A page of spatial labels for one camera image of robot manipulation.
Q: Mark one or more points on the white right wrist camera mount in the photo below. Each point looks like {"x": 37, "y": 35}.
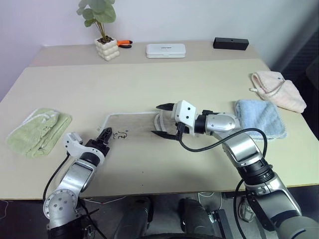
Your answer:
{"x": 185, "y": 112}

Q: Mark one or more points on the black rectangular box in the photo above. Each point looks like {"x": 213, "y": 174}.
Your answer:
{"x": 230, "y": 43}

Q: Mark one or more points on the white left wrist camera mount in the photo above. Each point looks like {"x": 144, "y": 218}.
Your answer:
{"x": 72, "y": 144}

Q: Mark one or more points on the dark rounded shape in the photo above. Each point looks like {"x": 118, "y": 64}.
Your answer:
{"x": 197, "y": 216}
{"x": 134, "y": 216}

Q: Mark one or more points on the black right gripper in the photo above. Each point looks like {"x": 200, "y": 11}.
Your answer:
{"x": 180, "y": 130}

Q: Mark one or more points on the green folded towel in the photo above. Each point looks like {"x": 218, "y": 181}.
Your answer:
{"x": 40, "y": 132}

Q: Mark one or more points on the white bubble plant pot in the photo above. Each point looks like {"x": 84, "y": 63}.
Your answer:
{"x": 107, "y": 49}

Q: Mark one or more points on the pink folded towel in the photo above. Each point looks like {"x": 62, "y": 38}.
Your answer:
{"x": 281, "y": 92}

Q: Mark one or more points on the beige towel with white trim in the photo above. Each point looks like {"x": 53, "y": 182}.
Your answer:
{"x": 134, "y": 123}

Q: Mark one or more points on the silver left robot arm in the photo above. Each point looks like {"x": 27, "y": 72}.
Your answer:
{"x": 74, "y": 174}

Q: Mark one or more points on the blue folded towel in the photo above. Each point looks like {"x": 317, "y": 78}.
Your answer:
{"x": 261, "y": 117}

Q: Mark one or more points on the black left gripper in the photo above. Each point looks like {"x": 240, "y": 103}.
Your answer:
{"x": 96, "y": 146}

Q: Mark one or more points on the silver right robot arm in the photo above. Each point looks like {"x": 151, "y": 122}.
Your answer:
{"x": 246, "y": 147}

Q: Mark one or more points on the grey sneaker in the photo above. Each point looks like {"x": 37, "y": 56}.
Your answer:
{"x": 245, "y": 207}

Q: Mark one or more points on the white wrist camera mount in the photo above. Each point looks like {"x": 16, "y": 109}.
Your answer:
{"x": 72, "y": 144}
{"x": 185, "y": 112}

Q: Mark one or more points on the white flat case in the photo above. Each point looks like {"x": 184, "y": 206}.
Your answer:
{"x": 165, "y": 51}

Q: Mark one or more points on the green leafy plant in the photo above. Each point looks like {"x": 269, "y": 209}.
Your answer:
{"x": 99, "y": 12}

